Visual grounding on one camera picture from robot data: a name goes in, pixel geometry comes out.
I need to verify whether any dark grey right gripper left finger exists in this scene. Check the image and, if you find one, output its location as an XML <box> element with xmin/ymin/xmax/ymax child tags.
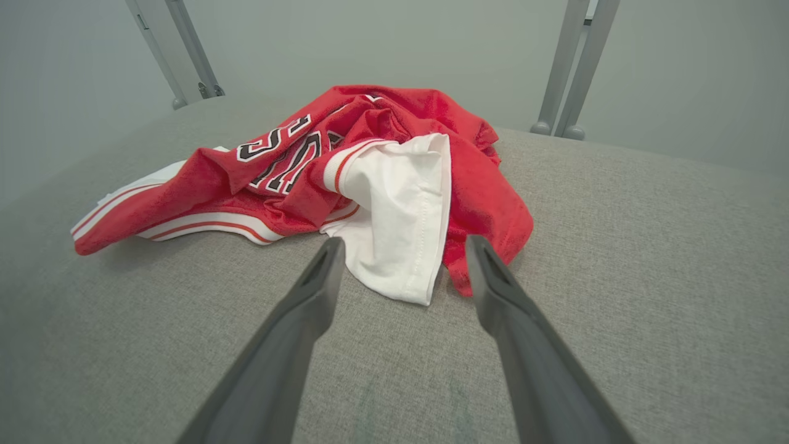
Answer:
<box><xmin>176</xmin><ymin>237</ymin><xmax>347</xmax><ymax>444</ymax></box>

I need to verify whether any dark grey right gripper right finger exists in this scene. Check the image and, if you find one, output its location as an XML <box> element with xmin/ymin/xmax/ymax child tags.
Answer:
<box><xmin>465</xmin><ymin>234</ymin><xmax>636</xmax><ymax>444</ymax></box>

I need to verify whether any red and white jersey shirt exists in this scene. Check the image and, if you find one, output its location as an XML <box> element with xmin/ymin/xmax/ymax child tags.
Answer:
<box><xmin>70</xmin><ymin>84</ymin><xmax>535</xmax><ymax>307</ymax></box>

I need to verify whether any grey metal frame legs right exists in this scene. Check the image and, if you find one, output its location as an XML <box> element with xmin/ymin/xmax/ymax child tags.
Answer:
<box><xmin>530</xmin><ymin>0</ymin><xmax>591</xmax><ymax>136</ymax></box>

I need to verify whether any grey partition post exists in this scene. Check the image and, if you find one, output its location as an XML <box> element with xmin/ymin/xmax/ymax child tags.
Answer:
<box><xmin>564</xmin><ymin>0</ymin><xmax>621</xmax><ymax>141</ymax></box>

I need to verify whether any grey metal wheeled frame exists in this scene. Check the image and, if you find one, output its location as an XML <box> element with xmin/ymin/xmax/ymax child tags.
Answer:
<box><xmin>125</xmin><ymin>0</ymin><xmax>226</xmax><ymax>110</ymax></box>

